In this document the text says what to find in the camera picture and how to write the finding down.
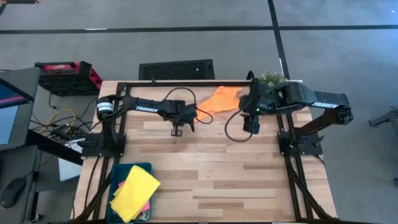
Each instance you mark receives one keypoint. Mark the green potted plant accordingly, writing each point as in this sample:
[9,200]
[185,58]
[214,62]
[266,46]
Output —
[272,77]

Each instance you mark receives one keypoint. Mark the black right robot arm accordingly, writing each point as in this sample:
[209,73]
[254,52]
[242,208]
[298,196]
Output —
[326,99]

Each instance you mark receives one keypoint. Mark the black aluminium table frame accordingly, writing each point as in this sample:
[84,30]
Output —
[186,84]

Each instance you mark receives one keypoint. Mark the black floor stand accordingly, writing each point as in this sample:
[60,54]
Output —
[384,119]

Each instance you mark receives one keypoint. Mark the white box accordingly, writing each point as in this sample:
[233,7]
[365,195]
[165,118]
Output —
[70,169]

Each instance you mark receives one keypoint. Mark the dark office desk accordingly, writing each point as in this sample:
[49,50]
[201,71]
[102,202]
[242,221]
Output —
[18,161]

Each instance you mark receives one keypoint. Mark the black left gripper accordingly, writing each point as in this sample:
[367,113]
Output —
[182,112]

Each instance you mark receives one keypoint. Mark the computer monitor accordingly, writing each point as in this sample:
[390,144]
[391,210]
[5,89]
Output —
[9,124]

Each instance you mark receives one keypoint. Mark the yellow microfiber towel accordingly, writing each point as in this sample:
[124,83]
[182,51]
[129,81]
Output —
[135,193]

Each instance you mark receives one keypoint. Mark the teal plastic bin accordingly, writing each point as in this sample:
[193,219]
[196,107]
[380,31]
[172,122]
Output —
[115,174]

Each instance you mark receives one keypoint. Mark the black perforated floor panel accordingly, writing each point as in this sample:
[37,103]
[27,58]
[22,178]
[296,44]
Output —
[175,70]

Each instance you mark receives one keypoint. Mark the orange microfiber towel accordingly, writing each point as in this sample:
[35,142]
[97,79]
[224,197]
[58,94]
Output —
[220,101]

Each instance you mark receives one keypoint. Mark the pink microfiber towel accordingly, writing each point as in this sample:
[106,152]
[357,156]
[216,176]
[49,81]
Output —
[145,206]

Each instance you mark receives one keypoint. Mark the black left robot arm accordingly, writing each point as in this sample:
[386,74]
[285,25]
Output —
[146,107]

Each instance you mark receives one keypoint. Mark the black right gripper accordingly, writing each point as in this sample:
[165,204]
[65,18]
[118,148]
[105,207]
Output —
[264,101]

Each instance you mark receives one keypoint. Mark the black computer mouse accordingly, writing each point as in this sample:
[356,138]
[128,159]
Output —
[12,193]

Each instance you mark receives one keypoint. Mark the red and black crate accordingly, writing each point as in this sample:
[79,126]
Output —
[68,81]

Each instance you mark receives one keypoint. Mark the black dome-shaped object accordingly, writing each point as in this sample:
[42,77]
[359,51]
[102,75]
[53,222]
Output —
[250,76]

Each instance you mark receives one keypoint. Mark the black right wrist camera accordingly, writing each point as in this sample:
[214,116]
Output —
[251,124]

